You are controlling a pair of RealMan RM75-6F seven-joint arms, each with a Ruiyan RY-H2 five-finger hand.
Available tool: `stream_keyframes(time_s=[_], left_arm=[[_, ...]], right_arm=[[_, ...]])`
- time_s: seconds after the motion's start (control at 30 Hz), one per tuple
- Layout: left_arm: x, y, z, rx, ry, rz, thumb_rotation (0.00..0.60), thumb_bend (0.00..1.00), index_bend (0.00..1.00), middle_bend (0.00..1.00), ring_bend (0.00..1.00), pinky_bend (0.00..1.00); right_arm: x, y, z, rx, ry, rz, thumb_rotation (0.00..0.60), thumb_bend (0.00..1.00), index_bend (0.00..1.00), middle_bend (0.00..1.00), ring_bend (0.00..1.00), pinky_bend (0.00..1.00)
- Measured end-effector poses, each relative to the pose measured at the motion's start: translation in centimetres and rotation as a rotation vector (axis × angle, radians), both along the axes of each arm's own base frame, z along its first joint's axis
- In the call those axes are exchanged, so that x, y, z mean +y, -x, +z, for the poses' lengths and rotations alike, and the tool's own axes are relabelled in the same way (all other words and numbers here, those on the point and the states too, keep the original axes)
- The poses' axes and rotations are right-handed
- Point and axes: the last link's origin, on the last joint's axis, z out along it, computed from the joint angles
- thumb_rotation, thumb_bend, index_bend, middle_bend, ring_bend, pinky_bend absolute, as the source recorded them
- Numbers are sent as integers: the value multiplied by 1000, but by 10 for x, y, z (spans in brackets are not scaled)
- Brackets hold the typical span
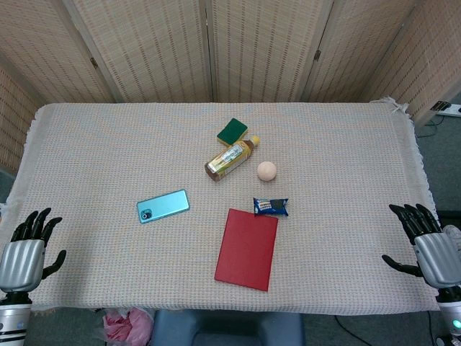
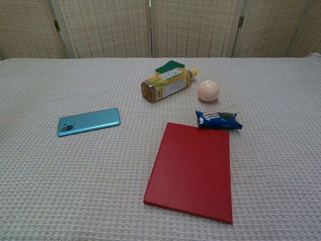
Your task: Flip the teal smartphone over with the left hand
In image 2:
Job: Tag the white woven tablecloth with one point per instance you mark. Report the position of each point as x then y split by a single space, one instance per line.
75 175

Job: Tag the blue cookie packet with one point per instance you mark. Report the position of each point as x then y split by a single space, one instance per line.
217 120

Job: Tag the green and yellow sponge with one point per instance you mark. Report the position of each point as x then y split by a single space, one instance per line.
168 66

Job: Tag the red hardcover notebook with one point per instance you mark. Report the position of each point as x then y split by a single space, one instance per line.
193 170

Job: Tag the amber tea bottle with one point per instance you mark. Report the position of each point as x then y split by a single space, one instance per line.
165 86

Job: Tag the woven folding screen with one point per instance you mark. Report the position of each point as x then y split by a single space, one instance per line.
160 27

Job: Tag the black smartphone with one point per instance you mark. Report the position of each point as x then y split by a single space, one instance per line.
95 121

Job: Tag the peach pink ball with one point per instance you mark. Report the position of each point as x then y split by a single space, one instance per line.
208 91

